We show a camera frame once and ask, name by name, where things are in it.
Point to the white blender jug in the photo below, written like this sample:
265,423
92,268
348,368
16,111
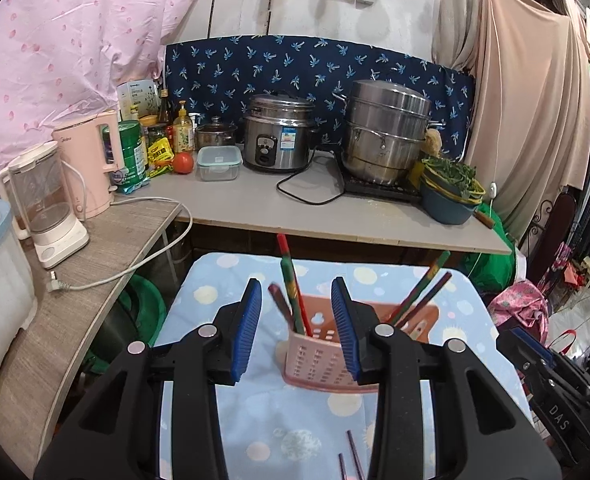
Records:
34,181

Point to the small lidded steel pot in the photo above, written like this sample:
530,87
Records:
215,133

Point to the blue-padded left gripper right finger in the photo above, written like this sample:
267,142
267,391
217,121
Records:
342,306

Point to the green tin can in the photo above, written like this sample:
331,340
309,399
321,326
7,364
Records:
133,176

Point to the green chopstick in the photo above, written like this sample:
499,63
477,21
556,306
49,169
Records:
291,289
420,286

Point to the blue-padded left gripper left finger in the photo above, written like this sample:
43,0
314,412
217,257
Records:
244,328

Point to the clear food container teal lid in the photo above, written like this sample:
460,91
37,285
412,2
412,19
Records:
218,163

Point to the pink dotted curtain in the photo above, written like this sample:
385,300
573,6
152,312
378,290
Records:
64,59

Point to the wooden L-shaped counter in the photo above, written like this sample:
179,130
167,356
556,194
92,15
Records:
38,370

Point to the steel rice cooker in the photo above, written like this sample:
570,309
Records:
277,133

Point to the yellow snack packet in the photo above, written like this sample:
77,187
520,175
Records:
160,158

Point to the dark maroon chopstick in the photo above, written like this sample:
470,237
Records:
283,306
426,299
342,467
355,455

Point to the pink floral cloth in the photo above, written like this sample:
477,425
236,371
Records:
522,304

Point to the yellow oil bottle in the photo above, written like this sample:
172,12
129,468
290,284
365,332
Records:
183,135

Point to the green plastic bag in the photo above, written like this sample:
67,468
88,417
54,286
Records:
491,273

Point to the blue basin with greens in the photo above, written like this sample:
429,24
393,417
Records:
450,192

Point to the brown potato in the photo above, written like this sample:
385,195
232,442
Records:
432,144

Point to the pink electric kettle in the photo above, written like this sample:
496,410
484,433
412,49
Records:
90,149

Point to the red chopstick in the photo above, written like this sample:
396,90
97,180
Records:
284,250

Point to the large stacked steel steamer pot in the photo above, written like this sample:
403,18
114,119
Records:
385,130

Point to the black induction cooktop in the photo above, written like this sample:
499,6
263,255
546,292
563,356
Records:
401,192

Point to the red tomato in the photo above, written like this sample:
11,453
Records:
183,163

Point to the navy leaf-print cloth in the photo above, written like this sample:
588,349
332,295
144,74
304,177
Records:
217,77

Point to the beige hanging curtain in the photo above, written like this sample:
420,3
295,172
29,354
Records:
530,130

